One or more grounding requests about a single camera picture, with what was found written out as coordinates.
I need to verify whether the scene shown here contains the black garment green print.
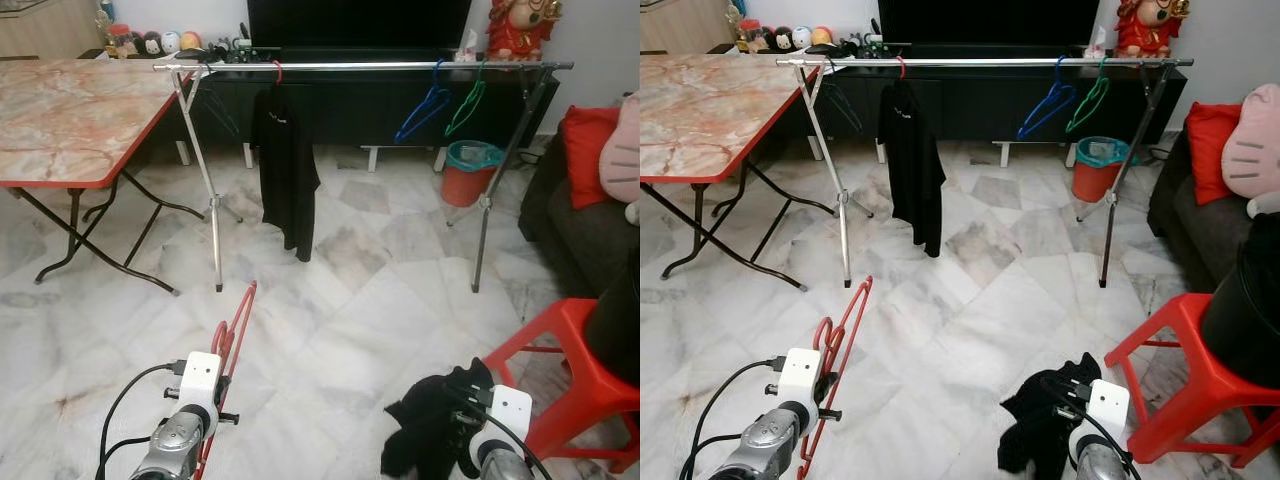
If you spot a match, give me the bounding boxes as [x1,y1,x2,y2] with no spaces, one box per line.
[382,357,496,480]
[998,352,1101,480]

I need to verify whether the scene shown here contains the thick red plastic hanger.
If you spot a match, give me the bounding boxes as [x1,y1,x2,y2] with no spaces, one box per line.
[195,280,259,480]
[797,276,874,480]

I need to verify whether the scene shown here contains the green plastic hanger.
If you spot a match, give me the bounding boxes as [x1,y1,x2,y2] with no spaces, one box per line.
[444,62,488,138]
[1065,58,1111,134]

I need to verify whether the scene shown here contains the blue plastic hanger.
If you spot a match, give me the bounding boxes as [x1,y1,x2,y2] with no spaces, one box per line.
[1017,56,1077,141]
[394,60,453,145]

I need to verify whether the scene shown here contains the red plastic stool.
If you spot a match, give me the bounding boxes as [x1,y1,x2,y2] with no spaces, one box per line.
[482,297,640,474]
[1104,293,1280,469]

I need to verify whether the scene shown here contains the black bucket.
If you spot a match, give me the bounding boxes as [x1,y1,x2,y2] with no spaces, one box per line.
[583,245,640,389]
[1200,210,1280,391]

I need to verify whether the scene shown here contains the dark grey sofa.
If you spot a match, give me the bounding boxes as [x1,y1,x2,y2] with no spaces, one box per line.
[1147,125,1280,293]
[518,130,640,301]

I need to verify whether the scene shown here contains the red bin teal liner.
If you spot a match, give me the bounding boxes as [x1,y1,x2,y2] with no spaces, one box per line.
[441,140,505,208]
[1071,136,1131,204]

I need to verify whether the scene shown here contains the black long sleeve shirt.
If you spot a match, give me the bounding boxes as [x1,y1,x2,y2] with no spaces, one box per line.
[250,85,321,263]
[878,80,947,258]

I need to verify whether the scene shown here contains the red cushion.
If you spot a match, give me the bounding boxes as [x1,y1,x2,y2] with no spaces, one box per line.
[1185,101,1244,206]
[560,105,623,211]

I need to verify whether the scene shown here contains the pink cat plush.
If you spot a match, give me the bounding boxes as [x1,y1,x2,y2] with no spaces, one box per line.
[1222,84,1280,201]
[598,95,640,206]

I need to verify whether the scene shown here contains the marble top folding table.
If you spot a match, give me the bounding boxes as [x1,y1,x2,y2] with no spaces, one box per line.
[0,57,243,297]
[640,52,871,293]

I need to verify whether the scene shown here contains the black television console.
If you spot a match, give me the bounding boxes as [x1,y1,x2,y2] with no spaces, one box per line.
[720,40,1189,168]
[75,45,561,173]

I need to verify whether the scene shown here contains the black and green gadgets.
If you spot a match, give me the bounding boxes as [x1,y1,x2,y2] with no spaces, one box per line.
[205,30,266,63]
[835,26,896,59]

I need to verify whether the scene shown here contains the steel clothes rack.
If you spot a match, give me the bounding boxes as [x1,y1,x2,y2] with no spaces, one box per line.
[778,55,1195,290]
[152,58,576,294]

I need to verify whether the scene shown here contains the red figurine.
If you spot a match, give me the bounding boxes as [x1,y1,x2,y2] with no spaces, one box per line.
[1113,0,1191,58]
[486,0,557,61]

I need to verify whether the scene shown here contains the black television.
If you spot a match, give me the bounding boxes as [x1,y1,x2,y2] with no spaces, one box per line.
[246,0,473,51]
[878,0,1101,47]

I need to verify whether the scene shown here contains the light wooden cabinet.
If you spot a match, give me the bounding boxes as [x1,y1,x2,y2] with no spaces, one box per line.
[640,0,734,55]
[0,0,104,59]

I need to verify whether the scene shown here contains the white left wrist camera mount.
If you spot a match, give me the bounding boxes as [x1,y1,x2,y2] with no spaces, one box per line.
[776,347,823,411]
[180,352,223,411]

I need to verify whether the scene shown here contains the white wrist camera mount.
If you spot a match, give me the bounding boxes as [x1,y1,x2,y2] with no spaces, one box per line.
[488,385,534,446]
[1085,380,1131,446]
[180,352,223,411]
[776,347,823,411]

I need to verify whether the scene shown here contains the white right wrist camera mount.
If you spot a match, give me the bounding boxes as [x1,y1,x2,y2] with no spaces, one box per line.
[488,385,534,446]
[1085,380,1131,446]

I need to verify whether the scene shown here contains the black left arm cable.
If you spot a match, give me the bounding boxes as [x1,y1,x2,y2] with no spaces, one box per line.
[95,362,186,480]
[678,357,786,480]

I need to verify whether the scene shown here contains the thin black wire hanger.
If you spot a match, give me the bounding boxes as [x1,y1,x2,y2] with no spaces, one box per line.
[822,66,869,136]
[195,70,241,139]

